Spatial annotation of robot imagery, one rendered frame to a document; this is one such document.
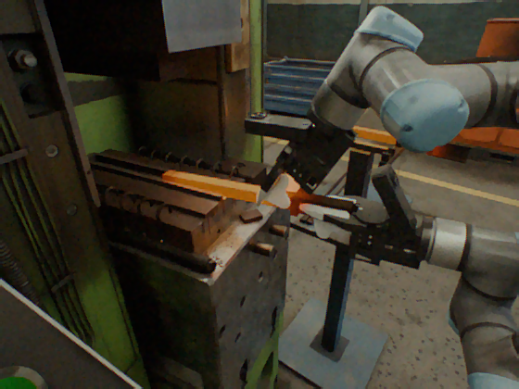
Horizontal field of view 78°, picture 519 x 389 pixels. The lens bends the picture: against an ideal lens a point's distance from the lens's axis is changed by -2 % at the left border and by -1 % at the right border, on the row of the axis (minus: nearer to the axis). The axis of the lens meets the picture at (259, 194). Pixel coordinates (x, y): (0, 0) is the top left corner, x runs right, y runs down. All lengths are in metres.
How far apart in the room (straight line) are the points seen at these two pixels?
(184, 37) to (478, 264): 0.52
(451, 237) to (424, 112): 0.24
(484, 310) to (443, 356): 1.19
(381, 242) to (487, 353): 0.19
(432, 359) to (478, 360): 1.20
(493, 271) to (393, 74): 0.32
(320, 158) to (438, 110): 0.22
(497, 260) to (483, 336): 0.10
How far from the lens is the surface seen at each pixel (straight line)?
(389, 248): 0.58
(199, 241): 0.62
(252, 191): 0.62
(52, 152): 0.56
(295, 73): 4.44
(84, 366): 0.34
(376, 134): 1.01
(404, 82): 0.39
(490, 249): 0.56
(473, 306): 0.60
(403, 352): 1.72
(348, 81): 0.47
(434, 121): 0.38
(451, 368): 1.76
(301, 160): 0.52
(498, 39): 3.89
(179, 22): 0.50
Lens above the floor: 1.32
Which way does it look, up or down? 30 degrees down
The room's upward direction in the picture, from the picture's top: straight up
